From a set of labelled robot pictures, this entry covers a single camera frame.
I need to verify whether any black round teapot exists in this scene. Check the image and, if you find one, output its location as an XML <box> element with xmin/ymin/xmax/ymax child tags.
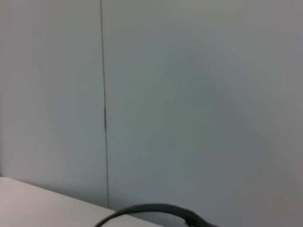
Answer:
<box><xmin>93</xmin><ymin>203</ymin><xmax>217</xmax><ymax>227</ymax></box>

